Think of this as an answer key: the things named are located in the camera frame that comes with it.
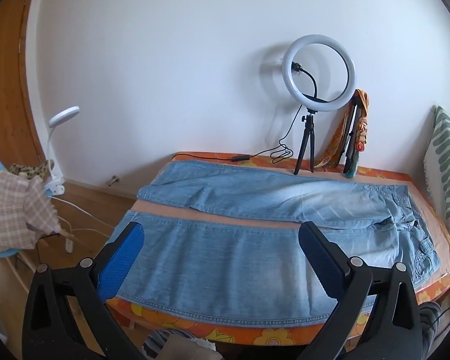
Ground black power cable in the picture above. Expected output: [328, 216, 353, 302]
[178, 105, 304, 164]

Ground wooden door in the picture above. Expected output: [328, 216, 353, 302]
[0, 0, 50, 175]

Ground white clip desk lamp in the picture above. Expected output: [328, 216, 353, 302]
[45, 106, 81, 196]

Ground black folded stand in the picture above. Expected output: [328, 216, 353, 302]
[341, 97, 365, 176]

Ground white lamp cable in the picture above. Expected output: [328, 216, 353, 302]
[49, 194, 118, 251]

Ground green white striped cushion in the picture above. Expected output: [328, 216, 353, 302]
[423, 106, 450, 233]

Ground pink plaid cloth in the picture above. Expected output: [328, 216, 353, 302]
[0, 170, 62, 251]

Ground orange patterned scarf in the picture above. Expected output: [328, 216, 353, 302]
[315, 90, 372, 170]

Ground black mini tripod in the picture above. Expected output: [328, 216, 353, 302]
[293, 109, 317, 176]

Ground black gooseneck phone holder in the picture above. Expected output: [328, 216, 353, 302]
[292, 62, 331, 104]

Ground leopard print cloth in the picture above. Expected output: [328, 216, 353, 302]
[9, 161, 55, 179]

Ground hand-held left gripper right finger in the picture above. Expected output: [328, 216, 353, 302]
[298, 221, 422, 360]

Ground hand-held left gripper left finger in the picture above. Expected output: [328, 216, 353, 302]
[22, 221, 147, 360]

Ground white ring light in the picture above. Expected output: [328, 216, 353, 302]
[282, 34, 359, 113]

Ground light blue denim pants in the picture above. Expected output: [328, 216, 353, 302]
[114, 160, 441, 327]

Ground orange floral tablecloth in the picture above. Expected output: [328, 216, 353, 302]
[107, 152, 450, 347]

